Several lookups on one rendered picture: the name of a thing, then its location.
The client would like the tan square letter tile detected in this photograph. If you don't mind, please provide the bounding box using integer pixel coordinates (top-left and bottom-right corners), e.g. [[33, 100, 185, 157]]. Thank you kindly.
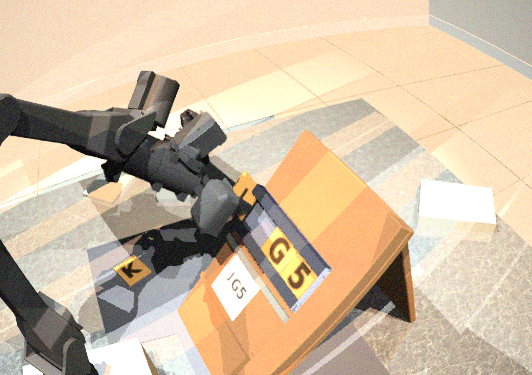
[[232, 170, 257, 220]]

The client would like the orange tile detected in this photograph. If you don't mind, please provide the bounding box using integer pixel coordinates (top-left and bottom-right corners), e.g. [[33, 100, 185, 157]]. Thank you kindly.
[[280, 253, 318, 300], [113, 254, 152, 286], [261, 226, 298, 274]]

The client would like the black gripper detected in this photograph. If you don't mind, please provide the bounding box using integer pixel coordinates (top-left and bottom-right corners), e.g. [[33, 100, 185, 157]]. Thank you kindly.
[[145, 137, 253, 237]]

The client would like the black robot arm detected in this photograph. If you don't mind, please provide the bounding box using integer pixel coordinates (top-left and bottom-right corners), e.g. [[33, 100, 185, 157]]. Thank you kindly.
[[0, 70, 228, 375]]

